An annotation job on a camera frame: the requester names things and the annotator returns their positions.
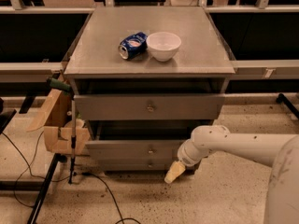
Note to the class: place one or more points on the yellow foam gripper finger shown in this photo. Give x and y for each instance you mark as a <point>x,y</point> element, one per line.
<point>176,169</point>

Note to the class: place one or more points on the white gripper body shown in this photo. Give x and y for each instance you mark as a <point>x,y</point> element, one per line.
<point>188,160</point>

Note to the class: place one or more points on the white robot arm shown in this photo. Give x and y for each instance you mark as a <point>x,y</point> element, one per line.
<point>278,151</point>

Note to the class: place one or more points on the grey drawer cabinet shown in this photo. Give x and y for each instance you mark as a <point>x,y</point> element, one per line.
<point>201,65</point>

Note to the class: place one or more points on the grey top drawer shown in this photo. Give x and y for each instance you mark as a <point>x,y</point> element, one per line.
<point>149,106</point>

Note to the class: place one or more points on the black stand foot right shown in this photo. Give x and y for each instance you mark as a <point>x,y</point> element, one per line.
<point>282,99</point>

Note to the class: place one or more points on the white bowl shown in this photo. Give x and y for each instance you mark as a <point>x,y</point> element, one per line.
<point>163,46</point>

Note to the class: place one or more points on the black metal stand leg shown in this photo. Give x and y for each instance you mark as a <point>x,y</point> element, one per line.
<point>44,189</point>

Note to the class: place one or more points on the crushed blue soda can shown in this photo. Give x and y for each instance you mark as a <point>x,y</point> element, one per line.
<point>132,46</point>

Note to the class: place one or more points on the cardboard box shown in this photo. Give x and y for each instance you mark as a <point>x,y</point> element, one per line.
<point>54,117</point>

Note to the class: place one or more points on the green handled pole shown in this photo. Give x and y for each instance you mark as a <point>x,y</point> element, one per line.
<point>57,84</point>

